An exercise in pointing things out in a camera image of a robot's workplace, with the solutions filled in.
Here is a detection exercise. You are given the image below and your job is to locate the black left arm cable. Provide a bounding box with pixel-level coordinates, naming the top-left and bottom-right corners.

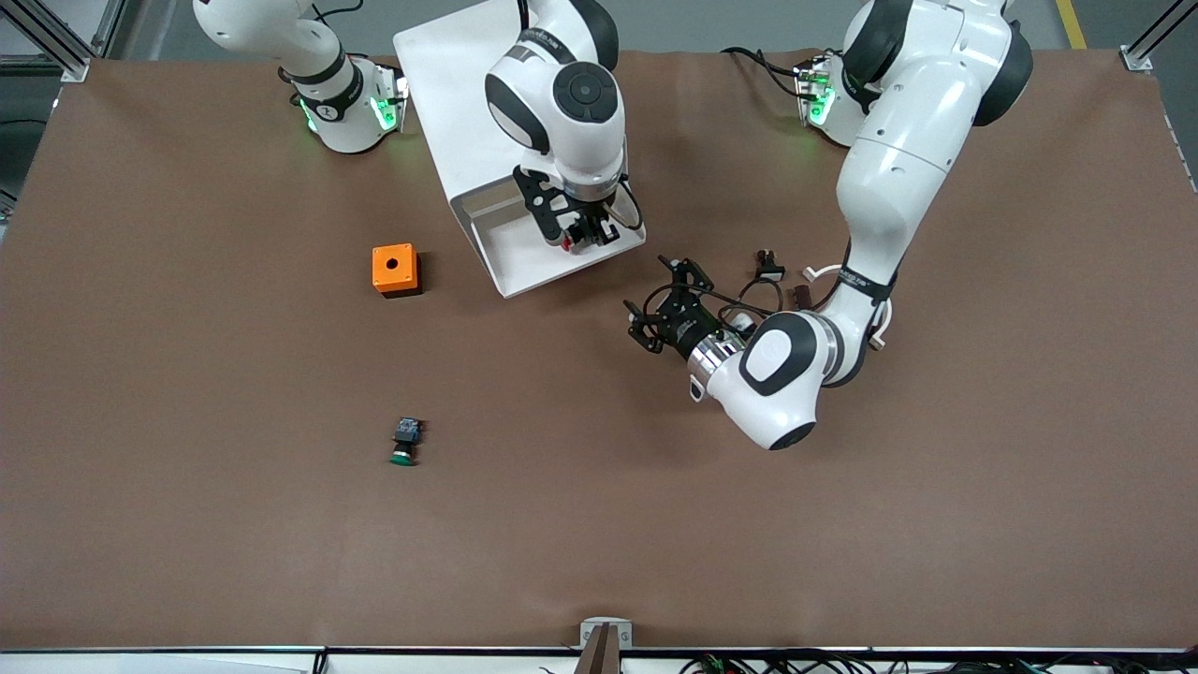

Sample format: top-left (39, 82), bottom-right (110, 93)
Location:
top-left (713, 45), bottom-right (811, 327)

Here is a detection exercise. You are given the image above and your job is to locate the white curved plastic clamp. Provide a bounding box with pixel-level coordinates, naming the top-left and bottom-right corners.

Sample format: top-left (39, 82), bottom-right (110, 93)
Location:
top-left (803, 264), bottom-right (890, 352)

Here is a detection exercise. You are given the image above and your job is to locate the black cable bundle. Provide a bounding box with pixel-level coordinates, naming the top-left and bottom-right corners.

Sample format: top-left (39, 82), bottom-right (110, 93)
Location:
top-left (538, 651), bottom-right (1198, 674)

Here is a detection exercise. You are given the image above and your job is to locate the grey metal edge bracket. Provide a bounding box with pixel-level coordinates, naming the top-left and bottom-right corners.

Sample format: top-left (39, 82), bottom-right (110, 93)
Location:
top-left (580, 618), bottom-right (634, 649)

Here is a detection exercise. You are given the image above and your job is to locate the aluminium frame post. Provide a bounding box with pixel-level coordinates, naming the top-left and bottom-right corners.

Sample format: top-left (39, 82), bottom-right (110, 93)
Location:
top-left (0, 0), bottom-right (127, 83)
top-left (1120, 0), bottom-right (1198, 74)

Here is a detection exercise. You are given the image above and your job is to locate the green push button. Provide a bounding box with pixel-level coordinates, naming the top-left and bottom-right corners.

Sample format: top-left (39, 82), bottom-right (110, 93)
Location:
top-left (388, 417), bottom-right (424, 467)

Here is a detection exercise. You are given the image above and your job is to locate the brown strip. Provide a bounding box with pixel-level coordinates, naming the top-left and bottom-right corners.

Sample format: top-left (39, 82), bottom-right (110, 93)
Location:
top-left (578, 624), bottom-right (622, 674)

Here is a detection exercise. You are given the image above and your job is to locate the orange box with hole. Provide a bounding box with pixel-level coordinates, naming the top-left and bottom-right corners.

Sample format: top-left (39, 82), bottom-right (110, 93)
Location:
top-left (372, 243), bottom-right (422, 299)

